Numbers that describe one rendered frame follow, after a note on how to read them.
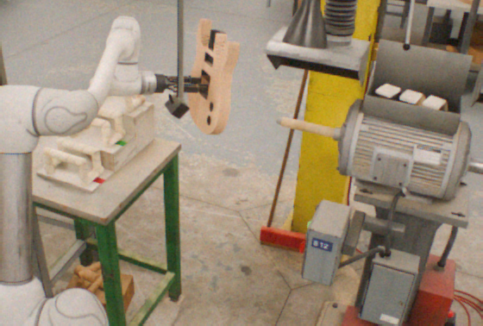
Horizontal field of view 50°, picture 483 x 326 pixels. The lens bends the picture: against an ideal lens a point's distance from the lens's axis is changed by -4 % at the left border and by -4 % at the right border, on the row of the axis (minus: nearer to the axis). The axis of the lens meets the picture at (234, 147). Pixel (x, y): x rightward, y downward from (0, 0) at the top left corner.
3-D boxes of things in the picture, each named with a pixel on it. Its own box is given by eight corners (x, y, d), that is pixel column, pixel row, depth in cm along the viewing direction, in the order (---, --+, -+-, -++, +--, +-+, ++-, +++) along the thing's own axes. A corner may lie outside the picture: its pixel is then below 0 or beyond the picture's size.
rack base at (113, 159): (137, 153, 217) (135, 134, 213) (115, 173, 204) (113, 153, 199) (84, 139, 226) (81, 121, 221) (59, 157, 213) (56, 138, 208)
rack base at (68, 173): (115, 173, 205) (115, 171, 204) (92, 193, 192) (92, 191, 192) (59, 157, 213) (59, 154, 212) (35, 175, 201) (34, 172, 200)
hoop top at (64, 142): (102, 155, 199) (101, 147, 197) (97, 159, 196) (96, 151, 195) (60, 142, 205) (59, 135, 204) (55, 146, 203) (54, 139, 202)
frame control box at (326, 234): (384, 269, 174) (400, 208, 160) (373, 314, 156) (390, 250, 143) (314, 250, 181) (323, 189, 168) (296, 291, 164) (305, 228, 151)
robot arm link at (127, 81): (141, 99, 193) (143, 64, 190) (99, 99, 187) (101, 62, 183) (134, 93, 203) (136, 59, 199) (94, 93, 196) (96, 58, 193)
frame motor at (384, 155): (458, 178, 177) (478, 110, 163) (454, 222, 155) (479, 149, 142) (343, 151, 189) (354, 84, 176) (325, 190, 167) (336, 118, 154)
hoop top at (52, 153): (89, 165, 193) (88, 157, 191) (83, 169, 190) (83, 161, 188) (47, 152, 199) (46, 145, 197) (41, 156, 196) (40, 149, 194)
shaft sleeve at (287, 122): (336, 128, 174) (335, 128, 171) (334, 137, 175) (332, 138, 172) (284, 116, 179) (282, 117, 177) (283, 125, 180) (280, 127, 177)
